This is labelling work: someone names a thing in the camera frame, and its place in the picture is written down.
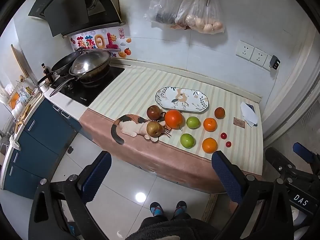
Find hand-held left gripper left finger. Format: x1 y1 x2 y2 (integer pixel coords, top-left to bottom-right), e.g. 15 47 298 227
29 151 112 240

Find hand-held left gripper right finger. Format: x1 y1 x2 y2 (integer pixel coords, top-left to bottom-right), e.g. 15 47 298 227
211 151 294 240

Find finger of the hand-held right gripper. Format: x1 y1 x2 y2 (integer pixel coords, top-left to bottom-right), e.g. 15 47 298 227
293 142 320 173
265 147 313 179

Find small orange tangerine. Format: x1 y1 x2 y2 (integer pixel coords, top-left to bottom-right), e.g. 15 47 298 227
203 117 217 132
202 138 218 154

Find green apple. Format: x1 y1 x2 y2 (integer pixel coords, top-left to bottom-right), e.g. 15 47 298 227
180 133 195 148
186 116 201 129

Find brown pear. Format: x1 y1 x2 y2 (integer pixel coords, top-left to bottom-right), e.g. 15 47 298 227
146 121 163 138

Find large orange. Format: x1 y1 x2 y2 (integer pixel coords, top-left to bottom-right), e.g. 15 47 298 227
164 109 185 130

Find red apple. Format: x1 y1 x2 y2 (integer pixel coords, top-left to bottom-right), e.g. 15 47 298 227
146 105 162 120

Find oval floral ceramic plate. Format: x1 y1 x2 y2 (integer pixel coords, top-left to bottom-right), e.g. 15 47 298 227
155 87 209 115

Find white paper sheets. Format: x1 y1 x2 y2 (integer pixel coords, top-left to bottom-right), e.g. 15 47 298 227
240 101 259 127

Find blue slipper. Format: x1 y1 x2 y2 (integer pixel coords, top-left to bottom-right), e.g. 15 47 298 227
173 201 187 217
150 202 165 217

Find blue kitchen cabinet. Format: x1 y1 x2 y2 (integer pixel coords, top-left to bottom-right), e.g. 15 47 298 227
0 97 83 200

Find person's dark fleece clothing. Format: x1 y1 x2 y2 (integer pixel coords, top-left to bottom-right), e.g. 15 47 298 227
125 212 225 240

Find black glass cooktop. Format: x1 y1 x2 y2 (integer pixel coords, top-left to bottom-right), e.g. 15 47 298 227
50 65 125 107

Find white rag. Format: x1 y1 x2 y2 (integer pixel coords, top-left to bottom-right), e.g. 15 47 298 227
9 134 21 151

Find black plug adapter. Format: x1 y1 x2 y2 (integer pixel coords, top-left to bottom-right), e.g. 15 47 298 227
269 55 281 71

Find striped cat print mat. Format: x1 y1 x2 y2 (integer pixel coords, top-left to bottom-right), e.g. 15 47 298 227
79 66 263 194

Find steel wok with lid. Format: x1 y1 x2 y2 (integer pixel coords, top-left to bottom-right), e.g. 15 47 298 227
49 49 112 97

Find dark sauce bottle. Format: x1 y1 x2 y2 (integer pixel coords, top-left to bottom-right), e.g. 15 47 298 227
41 63 54 83

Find black frying pan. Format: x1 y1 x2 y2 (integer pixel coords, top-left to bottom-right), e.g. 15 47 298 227
37 51 87 85

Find wooden cutting board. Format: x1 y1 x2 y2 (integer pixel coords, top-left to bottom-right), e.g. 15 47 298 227
10 44 36 80

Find clear plastic bag of eggs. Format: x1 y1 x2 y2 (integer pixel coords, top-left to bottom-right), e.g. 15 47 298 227
175 0 225 35

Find black range hood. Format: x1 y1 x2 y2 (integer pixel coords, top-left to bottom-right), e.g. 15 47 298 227
28 0 125 38

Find clear plastic bag dark contents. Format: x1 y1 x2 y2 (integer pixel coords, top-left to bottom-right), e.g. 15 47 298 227
144 0 187 30

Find white wall socket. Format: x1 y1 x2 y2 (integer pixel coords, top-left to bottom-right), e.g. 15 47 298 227
235 40 255 61
250 47 269 68

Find colourful wall sticker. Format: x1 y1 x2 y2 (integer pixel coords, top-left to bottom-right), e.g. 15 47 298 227
69 28 132 58

